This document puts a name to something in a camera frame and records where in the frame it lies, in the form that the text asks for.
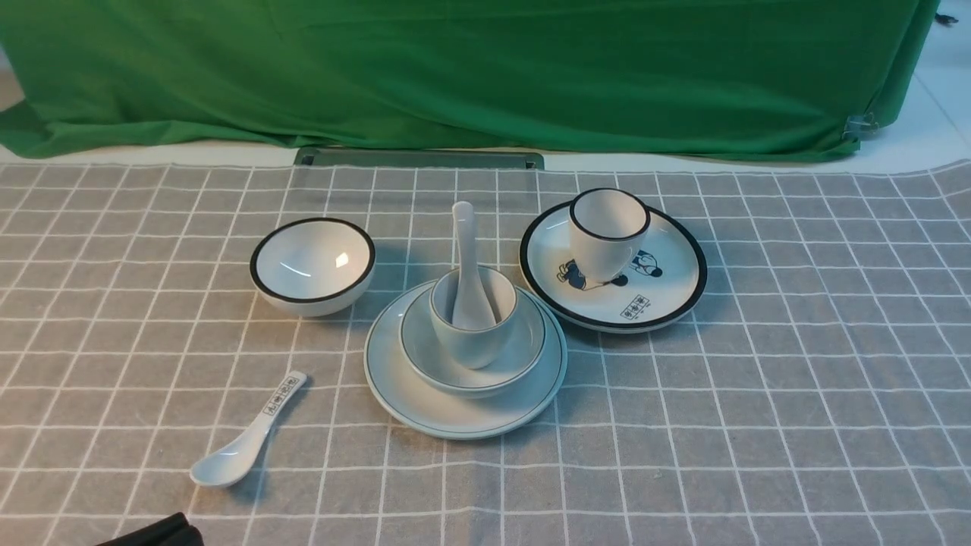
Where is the plain white ceramic spoon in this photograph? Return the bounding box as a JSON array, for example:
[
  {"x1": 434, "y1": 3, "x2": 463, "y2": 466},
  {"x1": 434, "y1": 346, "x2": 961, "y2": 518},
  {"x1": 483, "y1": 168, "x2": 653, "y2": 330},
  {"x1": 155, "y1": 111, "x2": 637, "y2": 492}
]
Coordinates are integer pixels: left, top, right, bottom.
[{"x1": 452, "y1": 201, "x2": 497, "y2": 331}]

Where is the white cup thin rim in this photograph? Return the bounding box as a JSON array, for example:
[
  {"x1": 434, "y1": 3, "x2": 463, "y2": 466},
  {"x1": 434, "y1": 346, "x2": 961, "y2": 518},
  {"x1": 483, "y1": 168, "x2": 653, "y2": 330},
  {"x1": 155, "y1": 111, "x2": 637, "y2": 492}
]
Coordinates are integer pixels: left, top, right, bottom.
[{"x1": 428, "y1": 266, "x2": 520, "y2": 369}]

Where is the white bowl thin grey rim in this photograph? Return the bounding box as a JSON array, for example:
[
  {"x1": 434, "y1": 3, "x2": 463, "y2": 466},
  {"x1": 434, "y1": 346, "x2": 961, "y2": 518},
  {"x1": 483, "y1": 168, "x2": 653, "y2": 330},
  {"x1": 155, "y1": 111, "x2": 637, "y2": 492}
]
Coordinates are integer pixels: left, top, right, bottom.
[{"x1": 400, "y1": 287, "x2": 551, "y2": 400}]

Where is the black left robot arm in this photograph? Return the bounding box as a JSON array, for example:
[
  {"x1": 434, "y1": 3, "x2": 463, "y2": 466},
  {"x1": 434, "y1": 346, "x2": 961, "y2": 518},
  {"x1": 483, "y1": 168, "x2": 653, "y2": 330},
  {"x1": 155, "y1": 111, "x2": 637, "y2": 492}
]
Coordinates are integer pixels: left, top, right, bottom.
[{"x1": 100, "y1": 512, "x2": 205, "y2": 546}]

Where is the white cup black rim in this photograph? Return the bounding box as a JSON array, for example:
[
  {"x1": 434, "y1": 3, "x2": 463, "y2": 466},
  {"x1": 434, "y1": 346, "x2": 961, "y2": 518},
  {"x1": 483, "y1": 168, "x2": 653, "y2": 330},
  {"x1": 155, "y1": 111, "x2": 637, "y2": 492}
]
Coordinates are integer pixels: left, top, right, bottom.
[{"x1": 568, "y1": 187, "x2": 651, "y2": 284}]

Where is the white plate thin grey rim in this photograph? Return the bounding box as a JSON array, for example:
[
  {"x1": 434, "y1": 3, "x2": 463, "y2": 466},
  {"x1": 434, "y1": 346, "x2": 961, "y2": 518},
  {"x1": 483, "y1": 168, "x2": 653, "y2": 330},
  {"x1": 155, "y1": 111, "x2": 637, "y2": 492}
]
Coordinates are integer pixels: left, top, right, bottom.
[{"x1": 363, "y1": 282, "x2": 568, "y2": 440}]

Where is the white bowl black rim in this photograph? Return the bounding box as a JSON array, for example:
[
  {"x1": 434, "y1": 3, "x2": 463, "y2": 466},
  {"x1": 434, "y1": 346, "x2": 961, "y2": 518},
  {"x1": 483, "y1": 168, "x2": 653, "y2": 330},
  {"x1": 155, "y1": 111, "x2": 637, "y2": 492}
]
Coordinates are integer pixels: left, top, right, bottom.
[{"x1": 249, "y1": 217, "x2": 377, "y2": 318}]

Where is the white plate black rim cartoon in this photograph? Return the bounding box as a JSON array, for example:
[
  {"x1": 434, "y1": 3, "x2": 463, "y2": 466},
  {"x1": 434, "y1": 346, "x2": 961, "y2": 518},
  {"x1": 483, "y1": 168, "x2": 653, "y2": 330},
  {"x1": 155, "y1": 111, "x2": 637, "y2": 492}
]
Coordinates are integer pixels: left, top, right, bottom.
[{"x1": 519, "y1": 202, "x2": 708, "y2": 333}]

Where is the green backdrop cloth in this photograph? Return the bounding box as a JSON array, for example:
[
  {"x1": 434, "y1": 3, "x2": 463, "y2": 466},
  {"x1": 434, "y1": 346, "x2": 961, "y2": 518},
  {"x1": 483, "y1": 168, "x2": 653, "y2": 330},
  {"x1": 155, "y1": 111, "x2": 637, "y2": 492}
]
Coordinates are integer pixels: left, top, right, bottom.
[{"x1": 2, "y1": 1, "x2": 938, "y2": 163}]

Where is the metal clip on cloth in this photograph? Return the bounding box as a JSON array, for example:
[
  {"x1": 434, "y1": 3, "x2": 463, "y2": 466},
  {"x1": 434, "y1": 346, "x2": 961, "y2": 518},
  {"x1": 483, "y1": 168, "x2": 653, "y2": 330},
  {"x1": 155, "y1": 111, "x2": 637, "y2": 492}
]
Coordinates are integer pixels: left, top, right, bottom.
[{"x1": 842, "y1": 113, "x2": 881, "y2": 140}]

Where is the white spoon printed handle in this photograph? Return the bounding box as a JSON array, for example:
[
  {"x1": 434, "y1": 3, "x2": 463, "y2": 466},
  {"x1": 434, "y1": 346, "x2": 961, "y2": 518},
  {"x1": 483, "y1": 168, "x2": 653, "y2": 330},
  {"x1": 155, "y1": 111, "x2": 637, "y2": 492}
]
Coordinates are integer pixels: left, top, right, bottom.
[{"x1": 190, "y1": 371, "x2": 306, "y2": 488}]

